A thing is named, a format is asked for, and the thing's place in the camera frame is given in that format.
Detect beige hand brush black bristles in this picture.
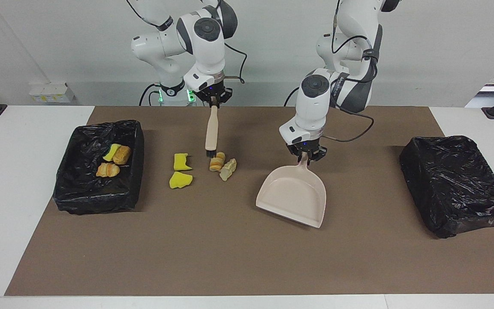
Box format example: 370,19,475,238
205,104,219,158

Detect beige plastic dustpan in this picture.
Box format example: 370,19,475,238
256,154,327,229

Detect striped orange croissant piece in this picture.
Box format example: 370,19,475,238
209,151,226,172

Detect yellow sponge piece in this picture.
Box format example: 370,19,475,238
169,171,193,189
173,153,193,171
102,143,121,162

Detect pale bread chunk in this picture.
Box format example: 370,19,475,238
220,158,237,182

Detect brown bread roll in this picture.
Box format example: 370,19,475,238
113,145,132,165

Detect pale orange pastry piece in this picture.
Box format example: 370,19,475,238
96,162,120,178

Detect black bag lined bin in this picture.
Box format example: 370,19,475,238
53,120,145,215
399,136,494,239

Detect brown table mat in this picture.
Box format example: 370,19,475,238
5,106,494,297

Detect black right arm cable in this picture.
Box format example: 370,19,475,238
126,0,248,85

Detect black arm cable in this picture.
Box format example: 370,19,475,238
126,0,248,85
322,0,380,143

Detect black base power cable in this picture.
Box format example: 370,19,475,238
284,85,304,107
139,83,162,106

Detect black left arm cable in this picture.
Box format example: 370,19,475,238
322,0,380,143

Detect white wall socket box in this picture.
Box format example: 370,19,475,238
29,82,76,103

